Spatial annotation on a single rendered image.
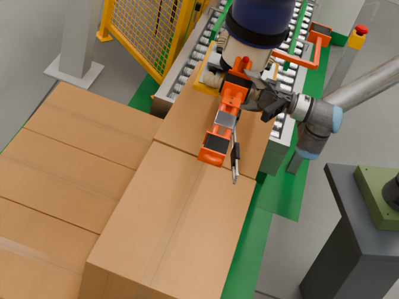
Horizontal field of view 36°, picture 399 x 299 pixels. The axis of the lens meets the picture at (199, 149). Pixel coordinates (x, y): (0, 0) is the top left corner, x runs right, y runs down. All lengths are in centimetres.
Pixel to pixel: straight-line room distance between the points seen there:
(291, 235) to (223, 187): 136
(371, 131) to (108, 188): 240
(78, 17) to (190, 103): 149
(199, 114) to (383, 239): 88
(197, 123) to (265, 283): 112
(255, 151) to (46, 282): 89
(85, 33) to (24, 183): 148
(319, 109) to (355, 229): 64
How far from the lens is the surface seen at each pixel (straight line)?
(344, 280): 281
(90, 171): 261
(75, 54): 389
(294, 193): 366
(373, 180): 268
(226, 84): 202
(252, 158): 227
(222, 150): 175
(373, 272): 281
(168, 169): 211
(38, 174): 257
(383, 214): 254
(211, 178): 213
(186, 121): 233
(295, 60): 231
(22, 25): 442
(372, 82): 218
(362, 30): 324
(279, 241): 336
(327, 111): 206
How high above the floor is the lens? 238
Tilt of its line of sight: 40 degrees down
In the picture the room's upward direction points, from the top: 19 degrees clockwise
